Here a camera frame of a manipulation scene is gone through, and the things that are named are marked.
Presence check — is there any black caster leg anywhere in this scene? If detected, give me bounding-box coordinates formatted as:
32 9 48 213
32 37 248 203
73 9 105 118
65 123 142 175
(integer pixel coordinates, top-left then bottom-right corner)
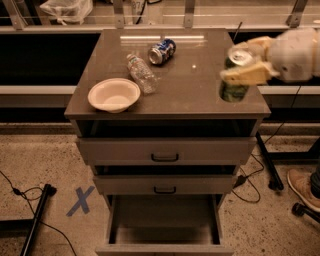
292 203 320 223

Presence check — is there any black stand leg right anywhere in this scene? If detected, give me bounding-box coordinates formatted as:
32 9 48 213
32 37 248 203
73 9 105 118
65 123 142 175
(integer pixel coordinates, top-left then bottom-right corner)
256 133 284 191

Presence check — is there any person's jeans leg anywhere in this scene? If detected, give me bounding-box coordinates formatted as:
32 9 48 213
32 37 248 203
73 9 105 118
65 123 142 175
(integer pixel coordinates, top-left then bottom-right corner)
310 167 320 199

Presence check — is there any blue soda can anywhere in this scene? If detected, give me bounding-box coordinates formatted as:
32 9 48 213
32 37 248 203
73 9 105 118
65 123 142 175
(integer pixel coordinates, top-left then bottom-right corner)
148 38 176 65

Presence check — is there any white paper bowl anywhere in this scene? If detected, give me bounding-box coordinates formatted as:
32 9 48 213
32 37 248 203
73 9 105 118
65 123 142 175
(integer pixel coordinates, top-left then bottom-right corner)
88 78 141 113

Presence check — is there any grey drawer cabinet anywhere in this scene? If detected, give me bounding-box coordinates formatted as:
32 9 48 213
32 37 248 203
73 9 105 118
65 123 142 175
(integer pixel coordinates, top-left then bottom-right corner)
64 28 272 256

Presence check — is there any bottom grey drawer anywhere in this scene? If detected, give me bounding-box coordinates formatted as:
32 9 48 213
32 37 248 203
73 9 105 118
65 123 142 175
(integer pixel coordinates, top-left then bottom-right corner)
96 195 233 256

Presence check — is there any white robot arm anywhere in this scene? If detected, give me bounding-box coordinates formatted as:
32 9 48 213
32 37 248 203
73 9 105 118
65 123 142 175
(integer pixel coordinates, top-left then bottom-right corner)
220 28 320 86

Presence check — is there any black floor cable left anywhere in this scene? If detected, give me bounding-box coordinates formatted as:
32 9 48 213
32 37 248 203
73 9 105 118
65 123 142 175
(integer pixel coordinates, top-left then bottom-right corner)
0 169 78 256

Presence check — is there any black floor cable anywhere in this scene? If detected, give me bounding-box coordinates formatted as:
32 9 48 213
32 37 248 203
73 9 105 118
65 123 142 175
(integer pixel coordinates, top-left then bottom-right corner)
231 84 303 204
0 169 78 256

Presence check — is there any black stand leg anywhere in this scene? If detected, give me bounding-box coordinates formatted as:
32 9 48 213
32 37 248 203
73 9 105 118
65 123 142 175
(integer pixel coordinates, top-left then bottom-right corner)
256 133 284 191
20 184 57 256

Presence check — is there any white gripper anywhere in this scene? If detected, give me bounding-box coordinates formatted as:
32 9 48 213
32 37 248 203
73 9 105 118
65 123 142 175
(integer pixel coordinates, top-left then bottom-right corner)
220 28 317 86

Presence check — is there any clear plastic water bottle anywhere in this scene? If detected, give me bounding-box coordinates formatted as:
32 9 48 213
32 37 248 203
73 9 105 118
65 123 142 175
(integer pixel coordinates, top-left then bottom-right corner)
127 54 158 95

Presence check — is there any blue tape cross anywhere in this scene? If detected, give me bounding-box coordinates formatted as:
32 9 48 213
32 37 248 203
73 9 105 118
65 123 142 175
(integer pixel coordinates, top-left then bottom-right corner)
67 186 95 217

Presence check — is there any brown shoe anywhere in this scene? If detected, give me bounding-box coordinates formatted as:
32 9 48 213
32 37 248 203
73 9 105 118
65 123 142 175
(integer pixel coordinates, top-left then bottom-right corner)
287 169 320 213

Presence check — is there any middle grey drawer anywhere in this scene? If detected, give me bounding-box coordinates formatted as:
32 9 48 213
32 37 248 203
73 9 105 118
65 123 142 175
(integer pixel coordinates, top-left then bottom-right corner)
93 175 236 195

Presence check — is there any grey drawer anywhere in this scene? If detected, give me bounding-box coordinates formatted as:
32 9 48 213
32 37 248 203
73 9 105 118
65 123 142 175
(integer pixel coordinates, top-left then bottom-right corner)
77 137 256 166
93 175 236 195
96 195 233 256

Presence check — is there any black floor cable right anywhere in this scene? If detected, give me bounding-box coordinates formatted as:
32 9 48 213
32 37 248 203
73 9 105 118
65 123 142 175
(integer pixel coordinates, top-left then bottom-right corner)
231 84 303 204

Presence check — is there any top grey drawer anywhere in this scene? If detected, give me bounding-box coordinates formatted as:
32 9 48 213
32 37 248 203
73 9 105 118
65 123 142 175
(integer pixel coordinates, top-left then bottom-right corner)
77 137 256 166

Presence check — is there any white plastic bag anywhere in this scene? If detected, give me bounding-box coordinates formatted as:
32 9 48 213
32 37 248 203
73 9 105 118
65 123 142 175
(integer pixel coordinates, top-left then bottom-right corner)
40 0 93 25

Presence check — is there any green soda can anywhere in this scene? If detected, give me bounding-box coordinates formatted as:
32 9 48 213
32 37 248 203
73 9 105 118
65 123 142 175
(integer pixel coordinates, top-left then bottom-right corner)
219 48 254 103

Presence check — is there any black stand leg left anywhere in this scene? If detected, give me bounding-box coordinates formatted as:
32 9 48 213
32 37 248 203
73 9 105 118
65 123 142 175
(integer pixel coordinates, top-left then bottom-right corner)
20 184 57 256

